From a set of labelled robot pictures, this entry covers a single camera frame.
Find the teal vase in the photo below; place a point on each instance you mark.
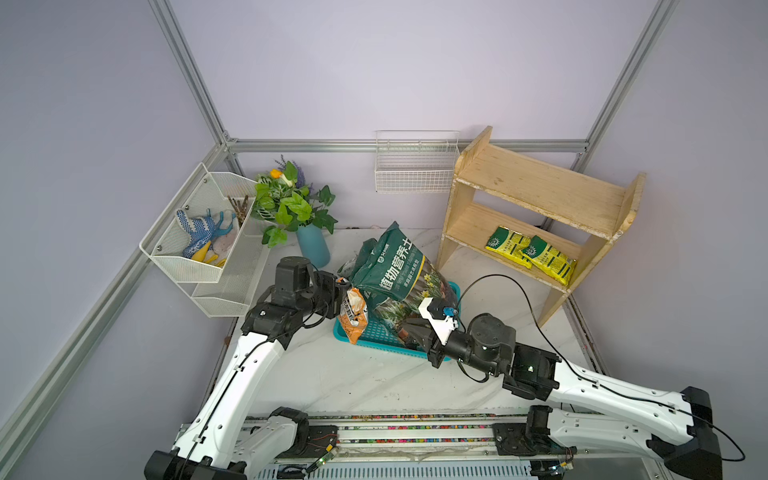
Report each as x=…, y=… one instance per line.
x=313, y=245

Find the teal plastic basket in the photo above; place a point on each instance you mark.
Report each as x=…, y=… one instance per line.
x=377, y=336

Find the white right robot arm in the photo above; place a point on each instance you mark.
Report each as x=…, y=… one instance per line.
x=583, y=407

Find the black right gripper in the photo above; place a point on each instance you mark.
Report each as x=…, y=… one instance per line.
x=427, y=337

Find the white wire wall basket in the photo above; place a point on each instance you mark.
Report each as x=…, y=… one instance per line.
x=415, y=161

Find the white mesh corner rack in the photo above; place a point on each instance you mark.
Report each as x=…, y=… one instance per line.
x=221, y=279

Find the yellow green fertilizer packet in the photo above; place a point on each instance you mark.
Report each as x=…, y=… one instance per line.
x=551, y=261
x=510, y=245

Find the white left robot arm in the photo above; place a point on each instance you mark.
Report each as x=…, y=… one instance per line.
x=240, y=372

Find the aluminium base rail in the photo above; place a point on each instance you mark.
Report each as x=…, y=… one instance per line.
x=401, y=438

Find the dark green soil bag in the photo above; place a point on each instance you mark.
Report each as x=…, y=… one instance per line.
x=396, y=278
x=364, y=253

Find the blue knitted glove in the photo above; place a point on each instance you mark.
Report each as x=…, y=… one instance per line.
x=204, y=229

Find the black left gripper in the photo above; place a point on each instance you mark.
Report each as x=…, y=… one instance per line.
x=338, y=288

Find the aluminium frame post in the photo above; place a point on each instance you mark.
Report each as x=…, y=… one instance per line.
x=660, y=15

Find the artificial green plant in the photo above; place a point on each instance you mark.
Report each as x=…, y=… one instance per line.
x=287, y=202

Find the orange silver snack-like bag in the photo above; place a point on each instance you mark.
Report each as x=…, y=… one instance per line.
x=353, y=316

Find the wooden two-tier shelf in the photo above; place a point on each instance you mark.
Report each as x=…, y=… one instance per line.
x=602, y=210

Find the dark green soil bag front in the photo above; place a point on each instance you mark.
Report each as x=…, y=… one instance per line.
x=364, y=253

